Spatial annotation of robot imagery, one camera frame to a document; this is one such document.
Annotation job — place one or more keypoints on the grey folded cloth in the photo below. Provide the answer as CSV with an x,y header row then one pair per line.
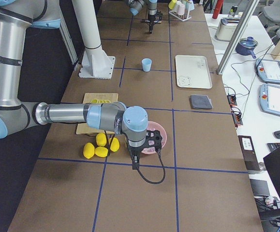
x,y
201,102

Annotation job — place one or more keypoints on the mint green cup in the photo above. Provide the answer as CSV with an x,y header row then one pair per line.
x,y
189,5

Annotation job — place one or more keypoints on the red bottle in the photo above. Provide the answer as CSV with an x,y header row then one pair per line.
x,y
217,9

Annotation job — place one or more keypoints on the light blue plastic cup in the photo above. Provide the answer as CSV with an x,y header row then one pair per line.
x,y
146,64

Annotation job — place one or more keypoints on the steel muddler black tip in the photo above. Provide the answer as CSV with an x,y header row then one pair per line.
x,y
147,21

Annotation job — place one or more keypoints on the whole yellow lemon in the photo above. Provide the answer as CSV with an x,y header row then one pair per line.
x,y
101,139
114,144
88,150
101,151

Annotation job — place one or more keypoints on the cream bear serving tray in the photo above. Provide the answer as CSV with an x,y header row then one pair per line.
x,y
192,72

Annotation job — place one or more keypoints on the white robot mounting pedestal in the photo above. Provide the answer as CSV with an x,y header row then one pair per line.
x,y
95,63

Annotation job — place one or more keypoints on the cream toaster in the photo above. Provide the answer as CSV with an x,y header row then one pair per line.
x,y
226,28

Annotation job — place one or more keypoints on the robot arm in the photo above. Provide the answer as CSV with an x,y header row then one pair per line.
x,y
135,6
44,76

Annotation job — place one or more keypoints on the pink cup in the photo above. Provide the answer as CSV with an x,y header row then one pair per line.
x,y
179,9

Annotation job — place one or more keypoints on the blue saucepan with lid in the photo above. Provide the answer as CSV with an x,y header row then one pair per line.
x,y
246,46

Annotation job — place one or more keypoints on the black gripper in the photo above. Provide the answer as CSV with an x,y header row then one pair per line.
x,y
151,13
133,151

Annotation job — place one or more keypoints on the yellow green cup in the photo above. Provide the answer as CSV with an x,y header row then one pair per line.
x,y
172,4

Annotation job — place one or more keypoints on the black box with label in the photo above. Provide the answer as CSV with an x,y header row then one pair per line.
x,y
249,155

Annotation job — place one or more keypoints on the black keyboard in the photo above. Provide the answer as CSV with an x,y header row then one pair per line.
x,y
273,146

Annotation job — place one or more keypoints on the pink bowl of ice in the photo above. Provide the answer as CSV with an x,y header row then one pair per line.
x,y
155,126

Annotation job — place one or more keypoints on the white wire cup rack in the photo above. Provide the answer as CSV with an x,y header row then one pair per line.
x,y
183,18

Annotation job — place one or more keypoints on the bamboo cutting board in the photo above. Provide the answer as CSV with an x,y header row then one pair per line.
x,y
103,98

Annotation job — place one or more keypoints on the aluminium frame post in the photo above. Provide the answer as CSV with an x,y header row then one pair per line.
x,y
250,8

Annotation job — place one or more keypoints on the teach pendant tablet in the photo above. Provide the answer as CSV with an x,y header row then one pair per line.
x,y
268,70
269,99

